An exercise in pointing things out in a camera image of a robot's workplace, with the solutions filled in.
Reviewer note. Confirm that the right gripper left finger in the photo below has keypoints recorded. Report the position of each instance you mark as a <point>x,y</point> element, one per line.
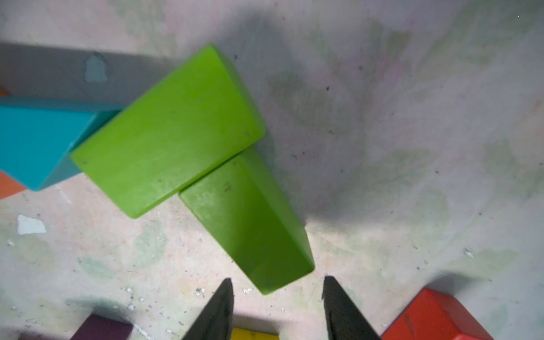
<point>215,320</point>

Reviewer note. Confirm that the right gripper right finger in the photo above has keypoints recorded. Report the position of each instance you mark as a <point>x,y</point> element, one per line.
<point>344,320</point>

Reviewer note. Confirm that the yellow block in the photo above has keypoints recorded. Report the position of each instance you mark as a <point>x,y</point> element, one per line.
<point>243,334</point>

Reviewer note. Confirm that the red block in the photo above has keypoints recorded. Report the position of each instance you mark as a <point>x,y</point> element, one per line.
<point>433,315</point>

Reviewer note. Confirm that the green block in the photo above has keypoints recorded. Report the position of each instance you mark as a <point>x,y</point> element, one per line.
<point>191,122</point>
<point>242,206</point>

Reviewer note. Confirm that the orange block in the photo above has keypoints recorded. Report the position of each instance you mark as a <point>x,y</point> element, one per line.
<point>9,186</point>

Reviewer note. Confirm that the teal triangle block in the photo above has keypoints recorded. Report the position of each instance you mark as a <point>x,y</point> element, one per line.
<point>38,135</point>

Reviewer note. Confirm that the purple cube block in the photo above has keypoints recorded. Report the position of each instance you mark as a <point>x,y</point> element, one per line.
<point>96,327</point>

